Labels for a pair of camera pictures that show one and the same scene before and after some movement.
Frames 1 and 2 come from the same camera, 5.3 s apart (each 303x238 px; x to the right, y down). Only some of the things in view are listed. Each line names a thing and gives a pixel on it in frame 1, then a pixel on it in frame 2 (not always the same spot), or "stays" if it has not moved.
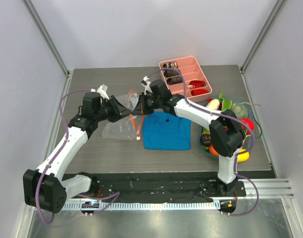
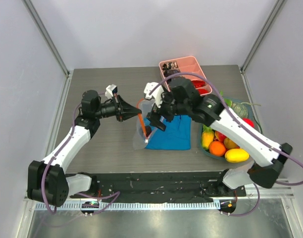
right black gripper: x=144 y=104 -> x=162 y=113
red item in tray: x=195 y=84 stays
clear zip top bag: x=129 y=127 -> x=141 y=133
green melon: x=240 y=110 stays
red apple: x=249 y=123 stays
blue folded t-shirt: x=165 y=131 stays
